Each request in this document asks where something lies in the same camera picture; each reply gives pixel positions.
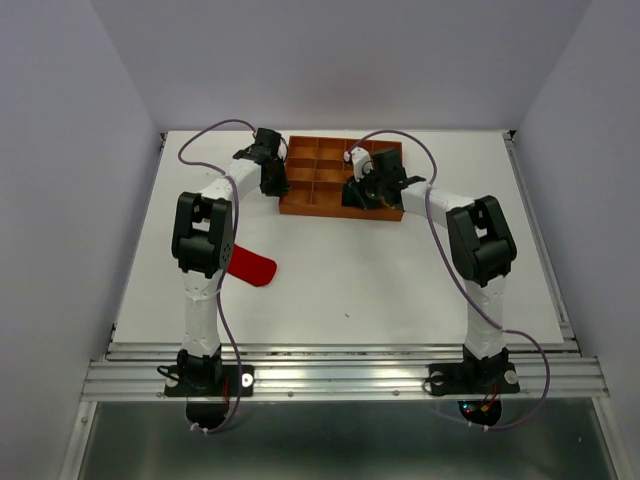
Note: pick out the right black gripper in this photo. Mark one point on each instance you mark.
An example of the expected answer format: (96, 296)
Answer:
(359, 199)

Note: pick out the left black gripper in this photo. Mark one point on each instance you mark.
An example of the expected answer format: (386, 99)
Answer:
(281, 187)

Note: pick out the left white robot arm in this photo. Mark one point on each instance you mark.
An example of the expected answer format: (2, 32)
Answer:
(204, 237)

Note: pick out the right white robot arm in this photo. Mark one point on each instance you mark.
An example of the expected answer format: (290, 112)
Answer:
(480, 250)

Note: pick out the orange compartment tray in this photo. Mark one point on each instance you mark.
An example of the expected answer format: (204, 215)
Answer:
(317, 175)

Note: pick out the red sock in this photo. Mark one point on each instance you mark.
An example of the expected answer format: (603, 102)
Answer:
(253, 269)

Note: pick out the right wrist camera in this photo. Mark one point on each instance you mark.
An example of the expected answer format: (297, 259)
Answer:
(360, 160)

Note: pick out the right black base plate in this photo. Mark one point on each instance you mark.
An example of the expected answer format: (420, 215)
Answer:
(470, 378)

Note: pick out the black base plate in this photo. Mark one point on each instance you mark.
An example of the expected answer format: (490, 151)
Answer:
(470, 378)
(227, 383)

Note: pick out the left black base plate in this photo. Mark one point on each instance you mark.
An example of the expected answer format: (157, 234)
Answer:
(227, 383)

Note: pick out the aluminium mounting rail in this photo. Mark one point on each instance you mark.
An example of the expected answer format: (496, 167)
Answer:
(333, 373)

